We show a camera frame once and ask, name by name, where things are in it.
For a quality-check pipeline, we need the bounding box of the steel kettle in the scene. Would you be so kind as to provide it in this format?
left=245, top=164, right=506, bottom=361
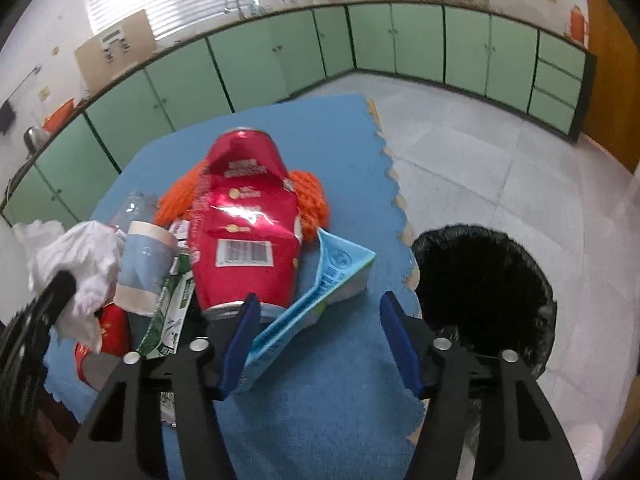
left=24, top=125, right=51, bottom=153

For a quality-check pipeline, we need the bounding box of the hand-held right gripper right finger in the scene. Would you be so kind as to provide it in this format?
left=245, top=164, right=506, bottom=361
left=379, top=290, right=583, bottom=480

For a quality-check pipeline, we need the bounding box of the blue foam mat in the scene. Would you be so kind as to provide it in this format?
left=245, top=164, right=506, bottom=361
left=42, top=92, right=428, bottom=480

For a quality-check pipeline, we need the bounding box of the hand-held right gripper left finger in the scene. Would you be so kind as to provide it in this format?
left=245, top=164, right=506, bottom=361
left=60, top=292, right=262, bottom=480

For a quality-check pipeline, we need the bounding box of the orange plastic basin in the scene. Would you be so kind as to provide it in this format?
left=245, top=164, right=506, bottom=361
left=42, top=99, right=76, bottom=133

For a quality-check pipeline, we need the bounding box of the large orange foam net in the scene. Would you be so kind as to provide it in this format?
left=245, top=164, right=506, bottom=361
left=154, top=160, right=216, bottom=228

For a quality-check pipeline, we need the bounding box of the green and white carton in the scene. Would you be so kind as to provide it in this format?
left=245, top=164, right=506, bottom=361
left=137, top=220, right=201, bottom=361

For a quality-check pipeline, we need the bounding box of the small orange foam net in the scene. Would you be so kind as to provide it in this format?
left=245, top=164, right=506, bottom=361
left=282, top=170, right=332, bottom=243

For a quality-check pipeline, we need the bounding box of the light blue drink carton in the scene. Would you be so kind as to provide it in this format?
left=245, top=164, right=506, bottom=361
left=235, top=227, right=377, bottom=395

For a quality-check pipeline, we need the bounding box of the red snack packet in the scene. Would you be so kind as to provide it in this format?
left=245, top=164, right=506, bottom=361
left=75, top=302, right=132, bottom=388

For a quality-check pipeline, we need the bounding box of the blue paper cup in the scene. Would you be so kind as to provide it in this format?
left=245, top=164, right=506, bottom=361
left=114, top=221, right=178, bottom=317

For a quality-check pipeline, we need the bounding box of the black trash bin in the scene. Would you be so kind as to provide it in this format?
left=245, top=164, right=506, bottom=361
left=410, top=224, right=558, bottom=411

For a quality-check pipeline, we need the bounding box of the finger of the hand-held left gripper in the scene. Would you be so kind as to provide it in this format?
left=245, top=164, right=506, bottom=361
left=0, top=270, right=78, bottom=406

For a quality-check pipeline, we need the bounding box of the white tissue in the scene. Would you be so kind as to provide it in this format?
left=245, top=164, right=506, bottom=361
left=12, top=220, right=121, bottom=352

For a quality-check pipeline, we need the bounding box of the wooden door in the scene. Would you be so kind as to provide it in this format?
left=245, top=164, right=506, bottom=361
left=582, top=0, right=640, bottom=171

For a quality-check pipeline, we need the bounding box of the clear plastic bottle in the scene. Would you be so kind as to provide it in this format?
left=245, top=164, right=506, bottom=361
left=107, top=190, right=161, bottom=233

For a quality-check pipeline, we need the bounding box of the crushed red drink can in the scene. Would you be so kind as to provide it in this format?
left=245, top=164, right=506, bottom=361
left=189, top=129, right=305, bottom=322

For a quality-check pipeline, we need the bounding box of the brown board with clips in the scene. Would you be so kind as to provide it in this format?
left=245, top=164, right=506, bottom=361
left=74, top=9, right=157, bottom=90

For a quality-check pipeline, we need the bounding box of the metal towel rail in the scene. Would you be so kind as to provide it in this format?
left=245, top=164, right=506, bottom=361
left=10, top=65, right=42, bottom=102

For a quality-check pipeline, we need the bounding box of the green base cabinet run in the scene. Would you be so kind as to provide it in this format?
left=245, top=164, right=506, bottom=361
left=0, top=2, right=597, bottom=226

